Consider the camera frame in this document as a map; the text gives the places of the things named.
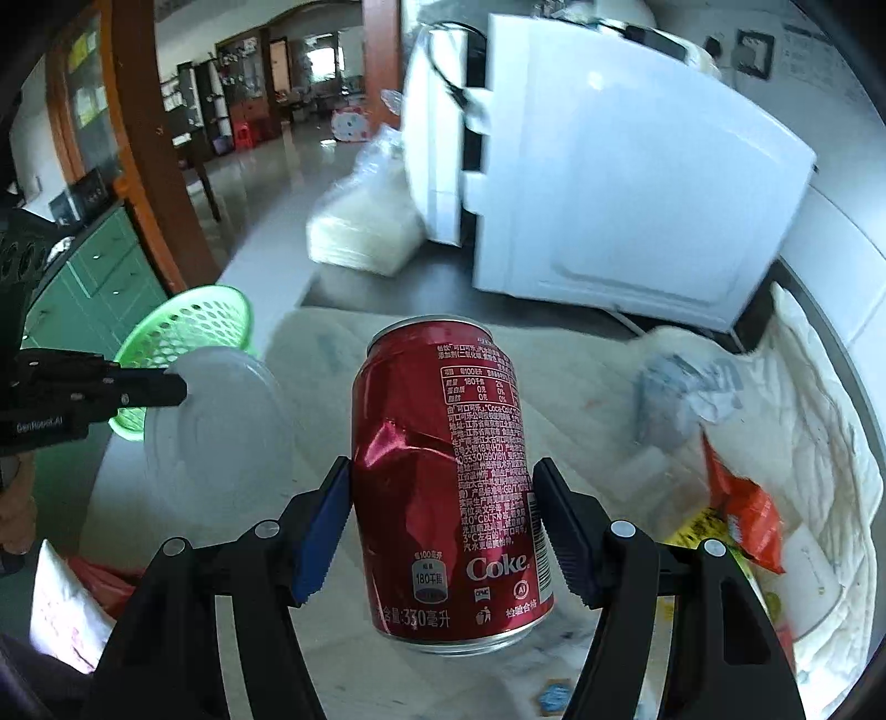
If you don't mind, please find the red soda can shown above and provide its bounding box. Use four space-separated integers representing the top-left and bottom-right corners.
349 315 557 655

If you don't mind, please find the white microwave oven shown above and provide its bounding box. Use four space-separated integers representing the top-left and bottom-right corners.
401 10 818 333

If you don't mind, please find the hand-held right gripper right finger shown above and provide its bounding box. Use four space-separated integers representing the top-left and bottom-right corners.
532 457 807 720

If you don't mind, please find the wall socket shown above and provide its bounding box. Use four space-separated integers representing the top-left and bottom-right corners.
734 29 775 79

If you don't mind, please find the clear bag of rice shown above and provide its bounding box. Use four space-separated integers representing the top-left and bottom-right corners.
306 125 425 278

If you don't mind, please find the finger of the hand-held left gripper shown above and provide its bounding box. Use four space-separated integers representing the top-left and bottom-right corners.
15 349 188 426

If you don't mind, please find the black box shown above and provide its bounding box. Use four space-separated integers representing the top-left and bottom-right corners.
48 169 116 227

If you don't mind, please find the person's left hand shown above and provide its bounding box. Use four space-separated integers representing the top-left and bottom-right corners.
0 453 39 575

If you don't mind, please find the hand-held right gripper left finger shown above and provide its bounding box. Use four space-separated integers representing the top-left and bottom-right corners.
81 455 354 720

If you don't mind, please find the glass door cabinet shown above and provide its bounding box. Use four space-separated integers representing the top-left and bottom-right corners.
45 0 127 224

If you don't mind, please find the black cable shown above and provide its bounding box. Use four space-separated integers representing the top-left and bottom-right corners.
424 24 487 113

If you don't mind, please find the white printed bag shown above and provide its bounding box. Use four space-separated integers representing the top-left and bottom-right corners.
31 540 116 674

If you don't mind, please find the dark wooden table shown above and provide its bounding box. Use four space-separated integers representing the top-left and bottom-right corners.
181 135 224 224

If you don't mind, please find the green plastic mesh basket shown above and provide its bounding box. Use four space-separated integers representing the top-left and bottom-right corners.
111 285 255 444

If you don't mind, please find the dark wooden display cabinet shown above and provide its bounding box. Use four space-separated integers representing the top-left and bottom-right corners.
216 31 285 136

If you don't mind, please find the yellow snack wrapper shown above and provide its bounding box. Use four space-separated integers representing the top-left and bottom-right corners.
661 508 783 624

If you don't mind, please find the white quilted printed cloth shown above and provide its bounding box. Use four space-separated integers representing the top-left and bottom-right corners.
79 284 869 720

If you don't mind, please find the red snack wrapper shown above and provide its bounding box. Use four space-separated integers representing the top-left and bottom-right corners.
700 433 786 575

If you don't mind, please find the polka dot play tent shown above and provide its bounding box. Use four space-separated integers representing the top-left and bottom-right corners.
332 107 369 143

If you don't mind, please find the white paper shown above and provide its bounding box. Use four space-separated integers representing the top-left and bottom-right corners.
635 349 745 451

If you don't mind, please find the wooden door frame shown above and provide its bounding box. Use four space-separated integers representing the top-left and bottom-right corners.
42 0 404 293

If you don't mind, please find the clear plastic lid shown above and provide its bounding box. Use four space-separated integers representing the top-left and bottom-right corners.
142 346 295 534

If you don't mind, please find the wall notice sheet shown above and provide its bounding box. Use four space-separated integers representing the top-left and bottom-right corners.
782 20 844 92

